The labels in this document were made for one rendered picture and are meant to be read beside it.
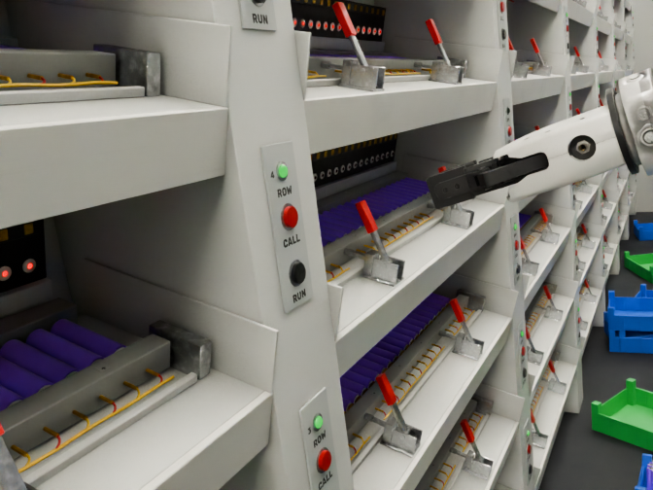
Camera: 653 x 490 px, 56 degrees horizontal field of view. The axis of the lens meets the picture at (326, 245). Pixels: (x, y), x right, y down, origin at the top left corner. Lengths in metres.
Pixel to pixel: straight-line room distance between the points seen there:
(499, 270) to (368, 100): 0.58
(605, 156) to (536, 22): 1.24
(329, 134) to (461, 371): 0.48
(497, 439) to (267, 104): 0.83
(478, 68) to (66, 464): 0.86
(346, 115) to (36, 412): 0.34
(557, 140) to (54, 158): 0.38
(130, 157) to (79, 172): 0.03
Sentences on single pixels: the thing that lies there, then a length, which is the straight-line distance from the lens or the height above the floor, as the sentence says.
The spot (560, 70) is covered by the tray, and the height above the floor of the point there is 0.97.
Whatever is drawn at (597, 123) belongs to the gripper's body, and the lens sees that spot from 0.54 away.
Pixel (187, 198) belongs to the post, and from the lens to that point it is 0.44.
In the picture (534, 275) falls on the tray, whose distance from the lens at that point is 1.35.
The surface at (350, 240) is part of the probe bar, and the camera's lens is 0.69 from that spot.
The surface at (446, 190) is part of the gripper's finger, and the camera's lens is 0.59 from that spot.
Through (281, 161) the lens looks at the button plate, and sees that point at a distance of 0.45.
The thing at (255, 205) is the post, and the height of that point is 0.89.
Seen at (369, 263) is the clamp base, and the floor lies 0.78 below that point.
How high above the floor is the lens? 0.94
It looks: 12 degrees down
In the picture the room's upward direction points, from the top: 7 degrees counter-clockwise
